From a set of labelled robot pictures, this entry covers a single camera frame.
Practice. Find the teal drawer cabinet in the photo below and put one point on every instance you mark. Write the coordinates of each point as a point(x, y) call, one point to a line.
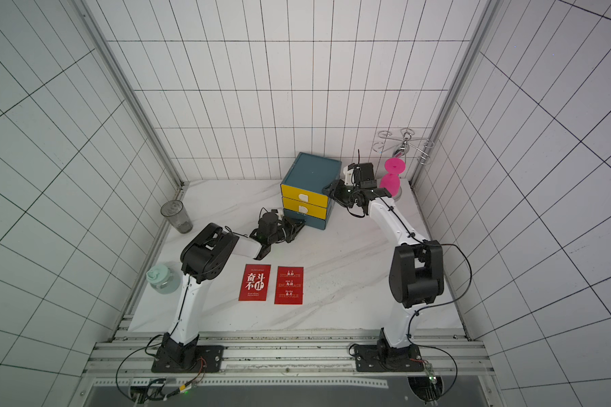
point(313, 173)

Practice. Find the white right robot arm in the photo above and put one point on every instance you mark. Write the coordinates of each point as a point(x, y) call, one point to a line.
point(415, 279)

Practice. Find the teal bottom drawer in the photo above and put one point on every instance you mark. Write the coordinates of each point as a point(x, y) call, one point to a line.
point(310, 221)

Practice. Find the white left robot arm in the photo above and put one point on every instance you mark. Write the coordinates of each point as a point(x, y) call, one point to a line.
point(202, 261)

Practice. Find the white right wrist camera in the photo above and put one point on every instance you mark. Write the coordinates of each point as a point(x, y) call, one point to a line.
point(348, 175)

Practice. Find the red postcard with white characters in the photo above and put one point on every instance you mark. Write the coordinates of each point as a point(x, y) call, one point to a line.
point(254, 286)

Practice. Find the metal base rail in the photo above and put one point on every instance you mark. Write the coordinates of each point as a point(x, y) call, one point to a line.
point(299, 357)

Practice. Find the clear plastic cup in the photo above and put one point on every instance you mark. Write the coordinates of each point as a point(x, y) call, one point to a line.
point(176, 214)

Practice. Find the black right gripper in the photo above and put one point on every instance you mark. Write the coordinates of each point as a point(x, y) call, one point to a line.
point(339, 190)

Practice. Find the chrome stand with pink cups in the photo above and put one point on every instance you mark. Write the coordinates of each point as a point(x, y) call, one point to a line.
point(397, 150)

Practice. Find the pale green round container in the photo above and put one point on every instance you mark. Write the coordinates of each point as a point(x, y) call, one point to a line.
point(163, 279)

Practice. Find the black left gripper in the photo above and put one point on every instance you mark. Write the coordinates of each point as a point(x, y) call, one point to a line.
point(294, 227)

